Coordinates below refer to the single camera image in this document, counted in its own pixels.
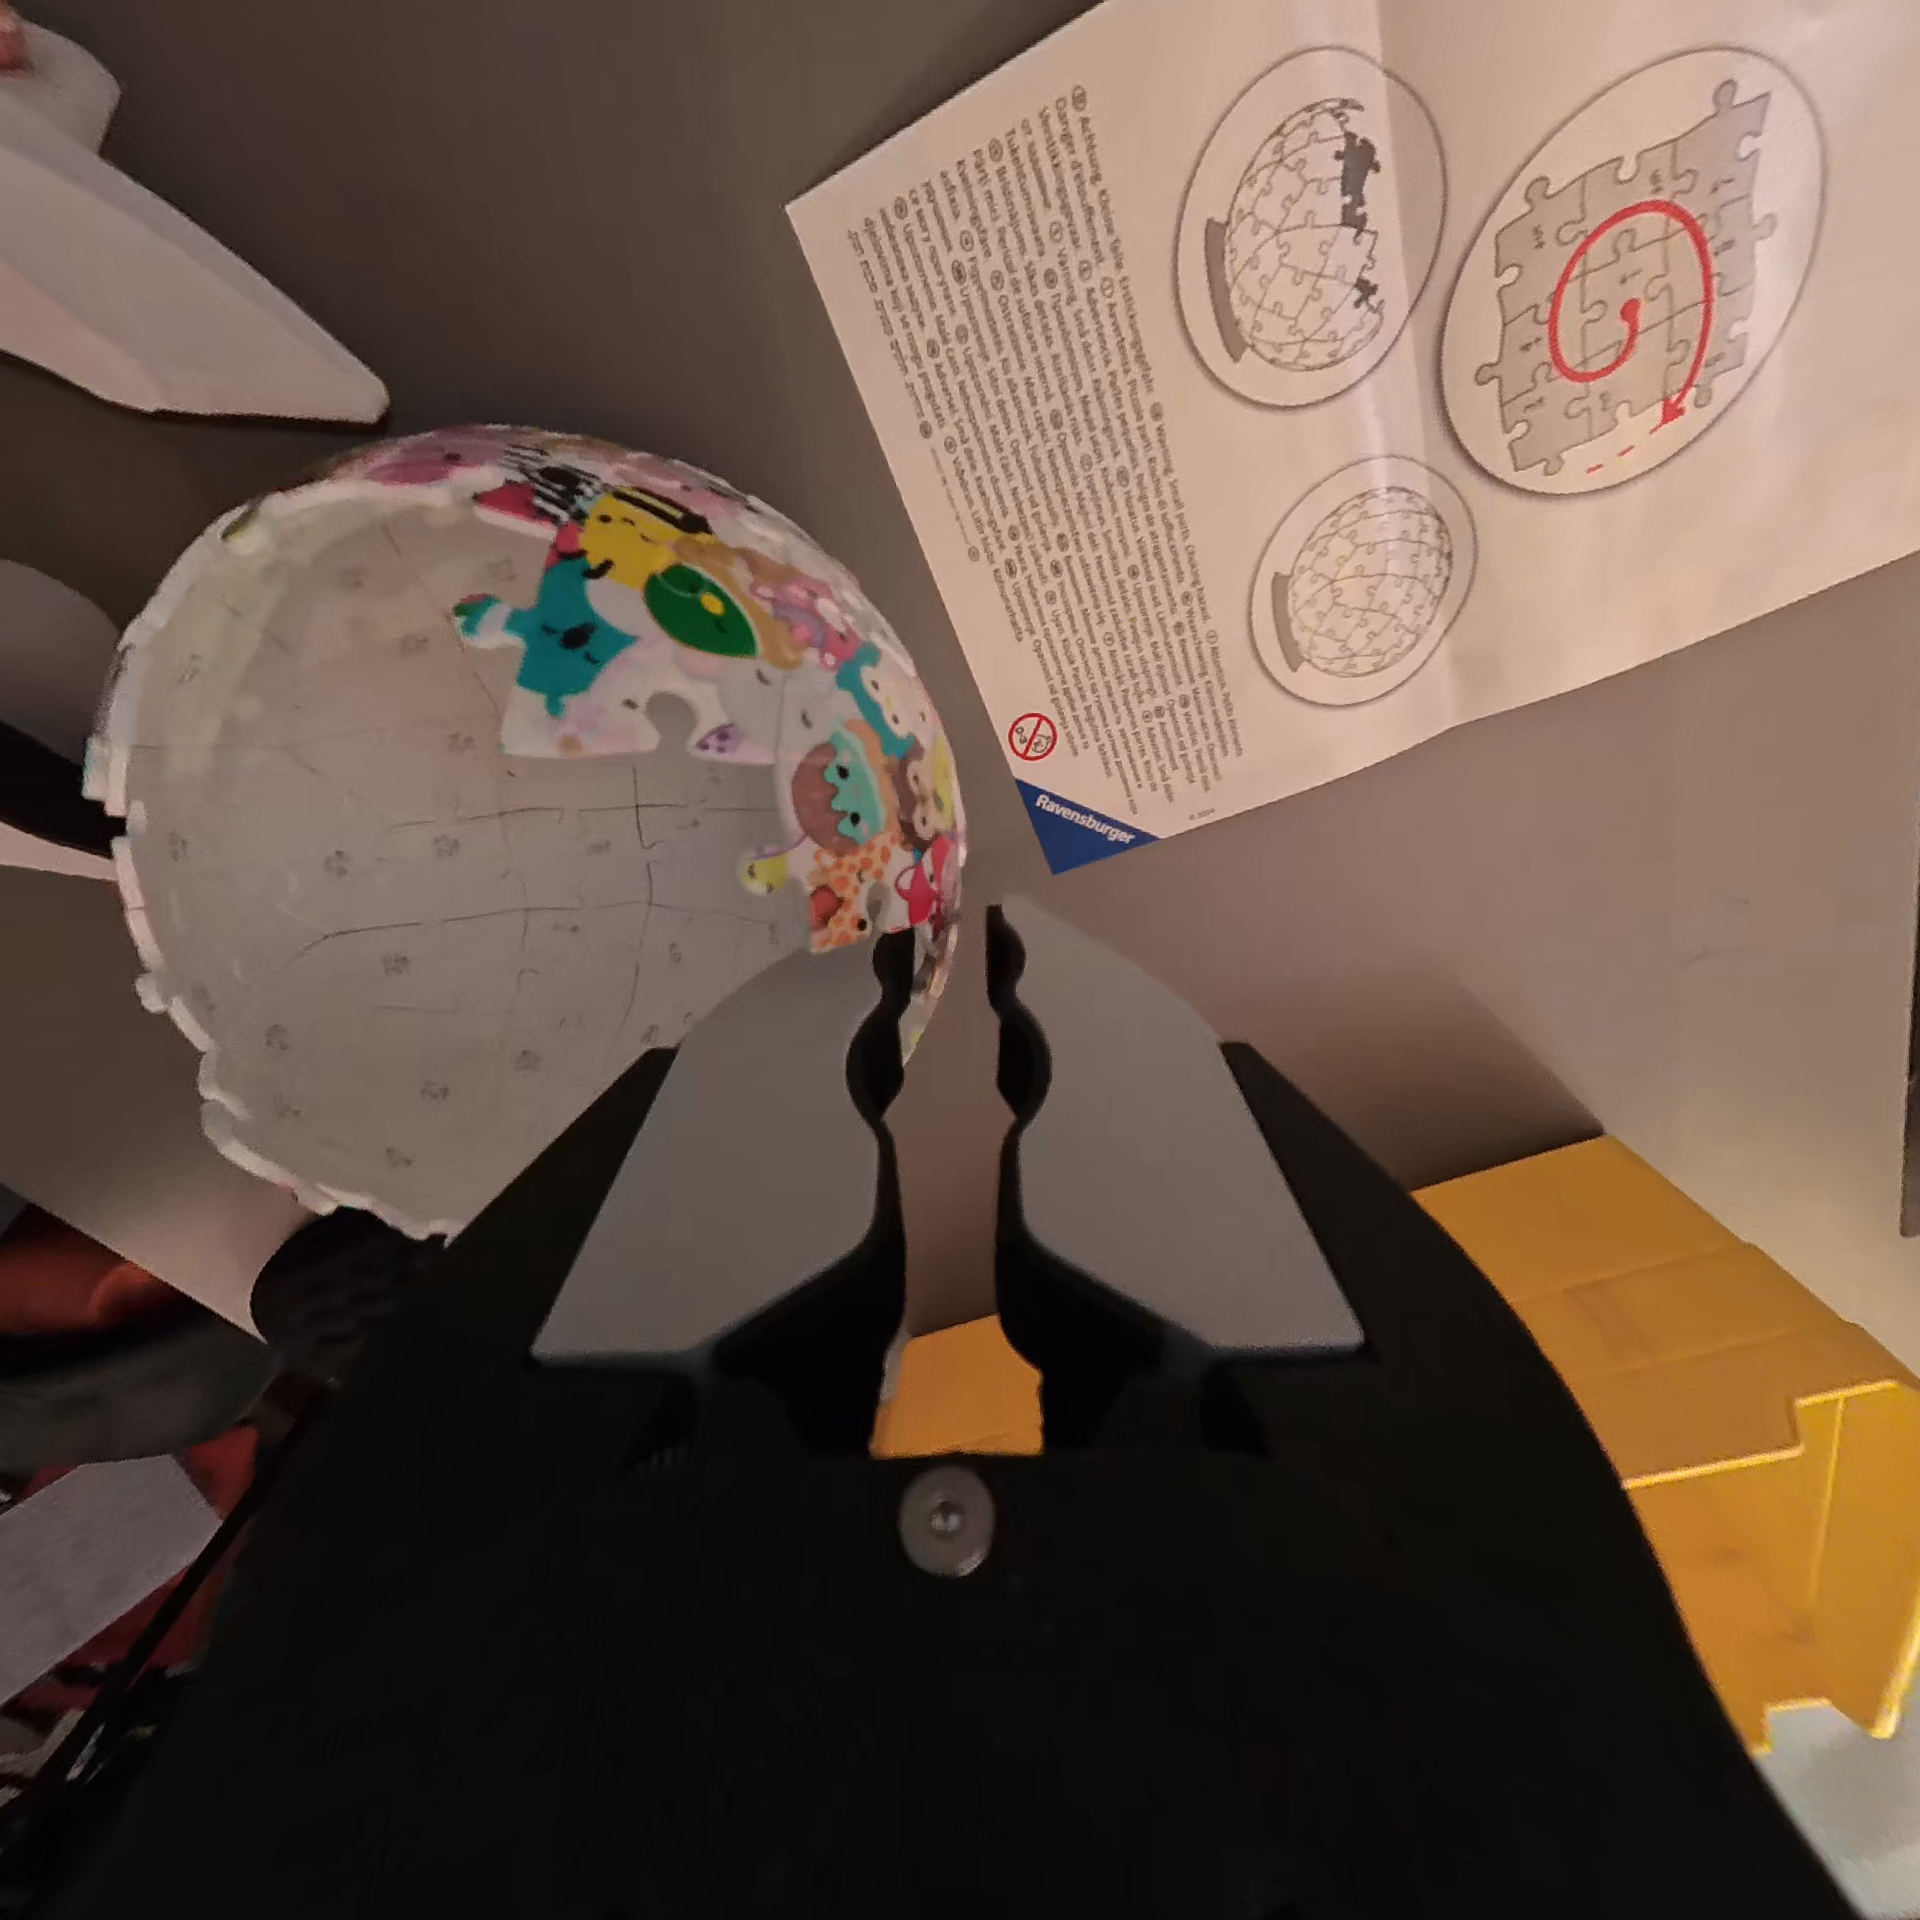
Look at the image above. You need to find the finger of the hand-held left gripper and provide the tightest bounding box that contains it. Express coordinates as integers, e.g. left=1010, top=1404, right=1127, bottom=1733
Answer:
left=0, top=563, right=127, bottom=879
left=0, top=30, right=393, bottom=425

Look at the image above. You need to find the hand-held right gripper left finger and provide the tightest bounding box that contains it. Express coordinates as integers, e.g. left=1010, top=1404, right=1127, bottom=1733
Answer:
left=533, top=927, right=917, bottom=1453

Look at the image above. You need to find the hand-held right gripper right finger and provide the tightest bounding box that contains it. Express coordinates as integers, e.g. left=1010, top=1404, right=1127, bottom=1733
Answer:
left=982, top=895, right=1366, bottom=1453

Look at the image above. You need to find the colourful puzzle ball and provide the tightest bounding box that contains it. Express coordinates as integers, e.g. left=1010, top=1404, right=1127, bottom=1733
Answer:
left=81, top=423, right=969, bottom=1244

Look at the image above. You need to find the yellow plastic bin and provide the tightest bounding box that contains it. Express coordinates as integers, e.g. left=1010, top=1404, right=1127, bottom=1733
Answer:
left=871, top=1131, right=1920, bottom=1757

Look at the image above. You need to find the black wrist rest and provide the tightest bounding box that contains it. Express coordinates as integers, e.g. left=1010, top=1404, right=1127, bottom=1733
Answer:
left=246, top=1199, right=459, bottom=1390

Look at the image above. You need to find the white instruction sheet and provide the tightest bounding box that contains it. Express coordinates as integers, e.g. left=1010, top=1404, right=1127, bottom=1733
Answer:
left=783, top=0, right=1920, bottom=876

